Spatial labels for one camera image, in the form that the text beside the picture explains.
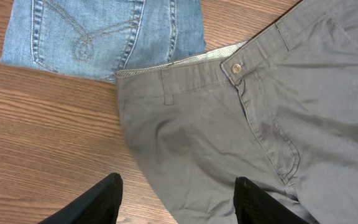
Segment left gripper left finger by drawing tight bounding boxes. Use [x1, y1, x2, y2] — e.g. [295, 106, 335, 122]
[40, 173, 123, 224]

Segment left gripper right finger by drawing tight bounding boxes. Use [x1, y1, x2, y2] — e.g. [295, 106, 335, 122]
[233, 177, 308, 224]

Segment grey khaki shorts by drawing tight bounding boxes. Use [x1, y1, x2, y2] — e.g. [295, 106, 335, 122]
[116, 0, 358, 223]

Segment folded blue denim jeans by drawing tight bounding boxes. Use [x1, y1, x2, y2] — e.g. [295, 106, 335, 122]
[1, 0, 206, 82]

